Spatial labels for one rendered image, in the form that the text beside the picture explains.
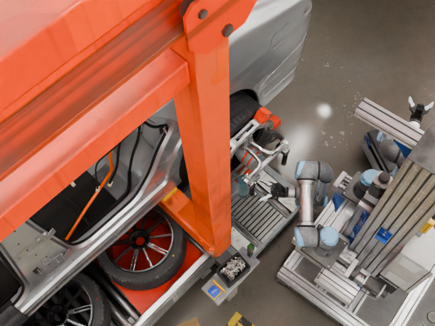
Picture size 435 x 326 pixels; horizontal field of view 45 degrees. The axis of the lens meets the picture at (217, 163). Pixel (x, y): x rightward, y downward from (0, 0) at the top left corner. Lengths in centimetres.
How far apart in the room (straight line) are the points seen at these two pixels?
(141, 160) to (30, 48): 271
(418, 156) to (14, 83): 193
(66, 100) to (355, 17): 454
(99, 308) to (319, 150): 230
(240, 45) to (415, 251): 155
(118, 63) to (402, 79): 412
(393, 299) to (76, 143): 302
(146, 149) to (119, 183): 35
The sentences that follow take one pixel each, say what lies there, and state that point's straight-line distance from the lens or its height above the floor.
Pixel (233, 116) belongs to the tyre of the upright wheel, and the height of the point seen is 118.
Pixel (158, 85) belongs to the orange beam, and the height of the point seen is 273.
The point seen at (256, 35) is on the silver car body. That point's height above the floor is 164.
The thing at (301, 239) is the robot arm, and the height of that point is 103.
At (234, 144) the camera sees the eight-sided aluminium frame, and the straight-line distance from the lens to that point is 341.
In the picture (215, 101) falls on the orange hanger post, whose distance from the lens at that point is 199.
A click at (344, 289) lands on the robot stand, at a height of 72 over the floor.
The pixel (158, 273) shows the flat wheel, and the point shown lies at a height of 50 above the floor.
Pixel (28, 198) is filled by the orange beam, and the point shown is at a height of 271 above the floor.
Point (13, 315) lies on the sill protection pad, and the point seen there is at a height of 93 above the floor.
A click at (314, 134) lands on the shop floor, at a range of 479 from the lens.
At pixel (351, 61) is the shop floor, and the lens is 531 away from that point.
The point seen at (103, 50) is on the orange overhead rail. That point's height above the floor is 300.
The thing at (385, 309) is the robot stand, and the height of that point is 21.
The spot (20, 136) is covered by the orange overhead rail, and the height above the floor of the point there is 300.
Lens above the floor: 411
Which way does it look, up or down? 63 degrees down
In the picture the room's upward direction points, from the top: 4 degrees counter-clockwise
